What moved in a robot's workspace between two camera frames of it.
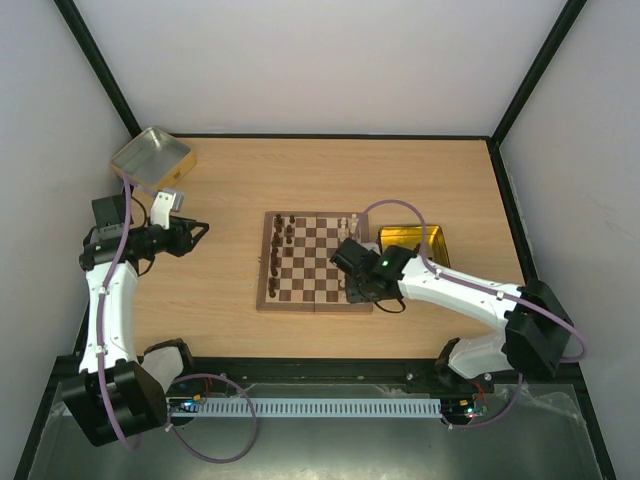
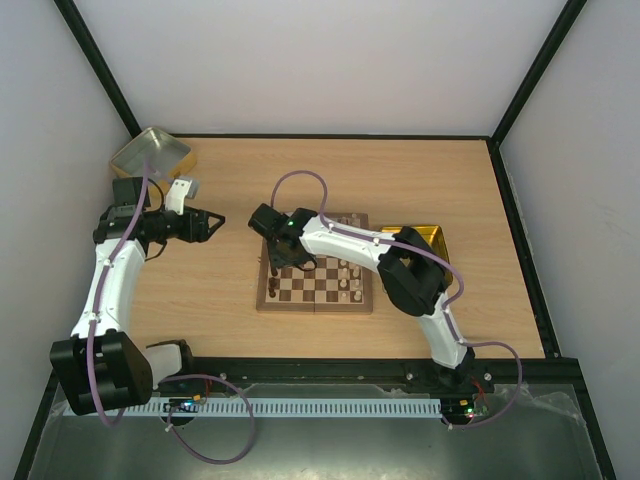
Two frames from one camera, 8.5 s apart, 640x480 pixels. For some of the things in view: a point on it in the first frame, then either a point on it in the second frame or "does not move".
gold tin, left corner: x=154 y=157 does not move
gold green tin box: x=410 y=236 does not move
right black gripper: x=356 y=282 to x=285 y=251
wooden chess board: x=295 y=273 does not move
